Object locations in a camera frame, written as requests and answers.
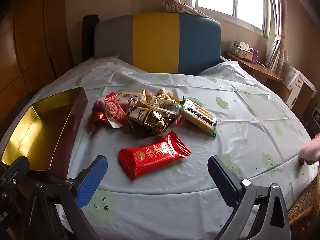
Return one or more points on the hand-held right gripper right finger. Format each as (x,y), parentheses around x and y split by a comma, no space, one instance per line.
(222,180)

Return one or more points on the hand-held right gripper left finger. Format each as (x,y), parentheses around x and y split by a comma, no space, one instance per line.
(90,180)

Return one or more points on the maroon box with gold lining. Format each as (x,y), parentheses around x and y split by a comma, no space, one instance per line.
(72,120)

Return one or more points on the large bright red snack packet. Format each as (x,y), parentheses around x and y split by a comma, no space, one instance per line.
(152,155)

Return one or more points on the wafer packet with green ends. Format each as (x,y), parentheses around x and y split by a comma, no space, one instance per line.
(197,116)

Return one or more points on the red and white snack packet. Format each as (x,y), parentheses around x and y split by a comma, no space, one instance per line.
(113,110)

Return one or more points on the brown and gold snack packet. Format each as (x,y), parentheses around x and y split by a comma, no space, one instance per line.
(147,120)

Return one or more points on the pale printed plastic tablecloth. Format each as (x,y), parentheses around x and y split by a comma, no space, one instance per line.
(175,205)

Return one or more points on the woven rattan seat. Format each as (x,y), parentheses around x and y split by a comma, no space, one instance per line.
(302,205)

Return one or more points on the wooden side desk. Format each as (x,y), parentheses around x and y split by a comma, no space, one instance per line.
(260,70)

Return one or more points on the white patterned box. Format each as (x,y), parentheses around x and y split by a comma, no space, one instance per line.
(295,80)

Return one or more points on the patterned tissue box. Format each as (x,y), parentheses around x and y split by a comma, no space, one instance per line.
(242,54)

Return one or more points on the small purple container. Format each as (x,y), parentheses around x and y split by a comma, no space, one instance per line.
(254,56)

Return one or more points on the green and white box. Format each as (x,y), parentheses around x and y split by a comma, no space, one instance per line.
(237,44)

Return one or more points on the beige hanging curtain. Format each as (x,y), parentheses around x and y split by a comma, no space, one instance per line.
(276,52)

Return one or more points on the grey yellow blue headboard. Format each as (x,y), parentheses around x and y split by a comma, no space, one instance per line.
(155,42)

